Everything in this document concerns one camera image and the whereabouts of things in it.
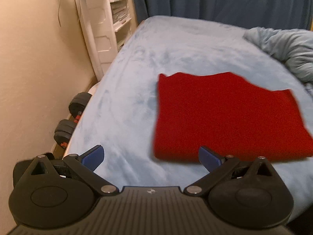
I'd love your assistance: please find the red knit garment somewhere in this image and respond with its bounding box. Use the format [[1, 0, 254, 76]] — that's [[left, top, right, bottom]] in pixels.
[[153, 72, 312, 162]]

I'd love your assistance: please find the black dumbbell near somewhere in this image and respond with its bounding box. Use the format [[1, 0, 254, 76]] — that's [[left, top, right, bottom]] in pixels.
[[54, 119, 77, 149]]

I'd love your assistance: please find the black dumbbell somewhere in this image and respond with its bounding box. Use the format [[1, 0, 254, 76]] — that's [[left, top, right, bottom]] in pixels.
[[54, 119, 77, 149], [68, 92, 92, 118]]

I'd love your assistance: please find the black bag on floor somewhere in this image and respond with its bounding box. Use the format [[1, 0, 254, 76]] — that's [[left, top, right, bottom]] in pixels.
[[43, 152, 55, 160]]

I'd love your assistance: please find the light blue fleece bed sheet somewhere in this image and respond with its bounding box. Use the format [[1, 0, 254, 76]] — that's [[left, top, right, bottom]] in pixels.
[[62, 15, 313, 222]]

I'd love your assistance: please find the black dumbbell far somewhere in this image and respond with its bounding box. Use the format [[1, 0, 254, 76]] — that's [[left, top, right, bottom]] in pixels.
[[68, 92, 92, 118]]

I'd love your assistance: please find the grey blue crumpled blanket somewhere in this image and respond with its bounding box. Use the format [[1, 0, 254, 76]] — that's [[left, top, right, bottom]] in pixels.
[[244, 27, 312, 94]]

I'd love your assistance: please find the white bookshelf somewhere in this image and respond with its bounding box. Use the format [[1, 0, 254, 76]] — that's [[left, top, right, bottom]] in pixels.
[[80, 0, 137, 80]]

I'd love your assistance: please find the dark blue curtain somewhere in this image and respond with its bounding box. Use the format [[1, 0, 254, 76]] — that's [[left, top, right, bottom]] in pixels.
[[134, 0, 312, 30]]

